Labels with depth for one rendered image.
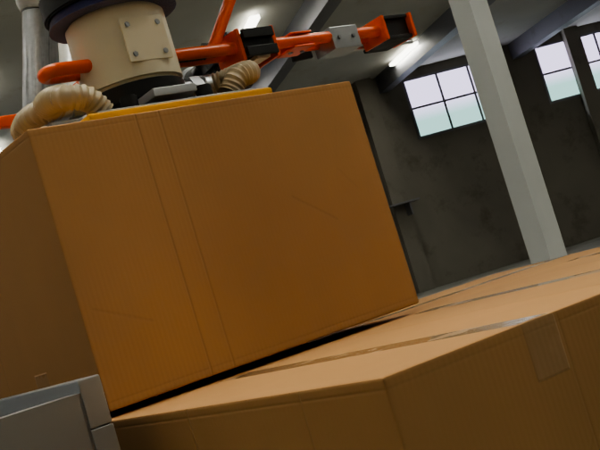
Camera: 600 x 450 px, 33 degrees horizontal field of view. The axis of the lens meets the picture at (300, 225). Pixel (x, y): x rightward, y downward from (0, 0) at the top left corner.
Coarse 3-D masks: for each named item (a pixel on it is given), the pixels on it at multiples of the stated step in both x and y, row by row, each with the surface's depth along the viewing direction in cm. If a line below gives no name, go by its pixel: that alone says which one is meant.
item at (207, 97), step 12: (204, 84) 167; (132, 96) 158; (204, 96) 162; (216, 96) 163; (228, 96) 164; (240, 96) 166; (120, 108) 154; (132, 108) 154; (144, 108) 155; (156, 108) 156; (84, 120) 151
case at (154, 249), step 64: (64, 128) 142; (128, 128) 148; (192, 128) 154; (256, 128) 161; (320, 128) 169; (0, 192) 150; (64, 192) 140; (128, 192) 146; (192, 192) 152; (256, 192) 159; (320, 192) 166; (384, 192) 174; (0, 256) 155; (64, 256) 138; (128, 256) 143; (192, 256) 149; (256, 256) 156; (320, 256) 163; (384, 256) 171; (0, 320) 160; (64, 320) 142; (128, 320) 141; (192, 320) 147; (256, 320) 153; (320, 320) 160; (0, 384) 166; (128, 384) 139
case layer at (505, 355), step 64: (576, 256) 201; (384, 320) 180; (448, 320) 132; (512, 320) 104; (576, 320) 103; (192, 384) 160; (256, 384) 121; (320, 384) 98; (384, 384) 88; (448, 384) 91; (512, 384) 96; (576, 384) 101; (128, 448) 131; (192, 448) 117; (256, 448) 106; (320, 448) 97; (384, 448) 89; (448, 448) 90; (512, 448) 94; (576, 448) 99
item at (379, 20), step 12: (408, 12) 206; (372, 24) 204; (384, 24) 202; (396, 24) 205; (408, 24) 207; (384, 36) 202; (396, 36) 204; (408, 36) 206; (372, 48) 206; (384, 48) 210
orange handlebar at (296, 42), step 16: (304, 32) 192; (320, 32) 194; (368, 32) 201; (192, 48) 176; (208, 48) 178; (224, 48) 180; (288, 48) 194; (304, 48) 193; (48, 64) 162; (64, 64) 162; (80, 64) 163; (192, 64) 181; (48, 80) 163; (64, 80) 166; (0, 128) 184
